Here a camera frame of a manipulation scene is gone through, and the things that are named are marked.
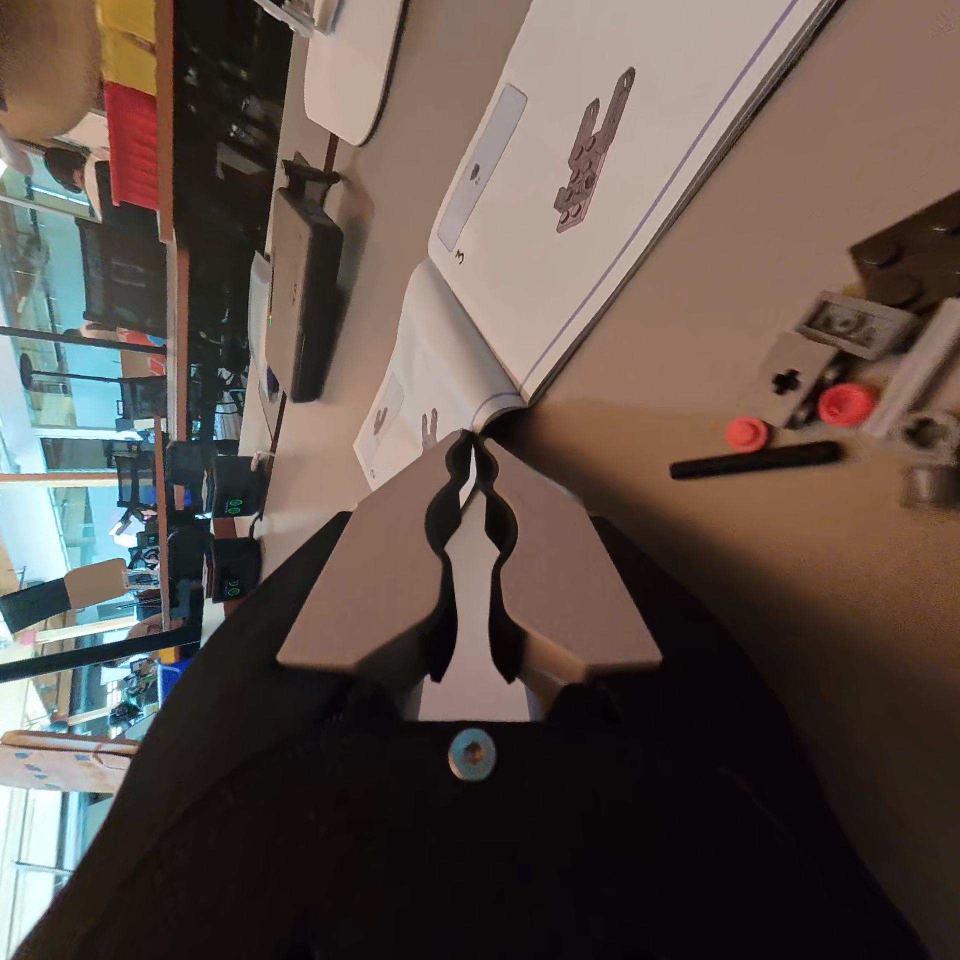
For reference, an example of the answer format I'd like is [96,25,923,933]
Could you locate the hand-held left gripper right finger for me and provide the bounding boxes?
[472,435,665,717]

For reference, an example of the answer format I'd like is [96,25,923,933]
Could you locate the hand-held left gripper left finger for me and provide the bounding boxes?
[276,429,477,723]

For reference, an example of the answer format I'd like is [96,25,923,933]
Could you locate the black lego axle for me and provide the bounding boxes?
[669,440,843,482]

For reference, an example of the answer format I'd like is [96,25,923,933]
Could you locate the grey lego brick cross hole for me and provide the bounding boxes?
[738,331,840,430]

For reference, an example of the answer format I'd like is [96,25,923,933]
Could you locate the grey lego pin connector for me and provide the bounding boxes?
[894,411,960,510]

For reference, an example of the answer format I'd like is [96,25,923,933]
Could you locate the light grey hollow lego piece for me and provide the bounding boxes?
[795,290,921,359]

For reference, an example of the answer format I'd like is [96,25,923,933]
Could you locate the light grey lego liftarm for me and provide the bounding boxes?
[868,298,960,441]

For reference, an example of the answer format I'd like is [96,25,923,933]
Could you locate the lego instruction booklet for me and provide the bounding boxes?
[352,0,852,489]

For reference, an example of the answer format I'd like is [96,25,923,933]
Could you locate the dark brown lego plate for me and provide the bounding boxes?
[849,187,960,315]

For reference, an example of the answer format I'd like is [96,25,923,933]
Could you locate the black charger green display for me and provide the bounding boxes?
[211,454,265,520]
[210,538,264,603]

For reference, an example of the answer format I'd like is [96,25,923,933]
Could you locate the white flat device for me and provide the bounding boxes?
[246,251,285,410]

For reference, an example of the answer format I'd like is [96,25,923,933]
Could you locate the black rectangular device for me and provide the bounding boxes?
[266,153,348,404]

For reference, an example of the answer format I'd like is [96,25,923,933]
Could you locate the wooden board blue dots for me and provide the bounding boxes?
[0,729,142,795]

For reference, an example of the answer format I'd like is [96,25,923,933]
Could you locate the red ribbed bin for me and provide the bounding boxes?
[103,81,162,213]

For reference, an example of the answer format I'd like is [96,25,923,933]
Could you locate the white rounded board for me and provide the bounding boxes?
[303,0,411,148]

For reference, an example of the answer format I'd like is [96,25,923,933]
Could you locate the yellow bin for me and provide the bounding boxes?
[96,0,160,97]

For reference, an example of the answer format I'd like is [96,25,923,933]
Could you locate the brown wooden rail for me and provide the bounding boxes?
[152,0,192,635]

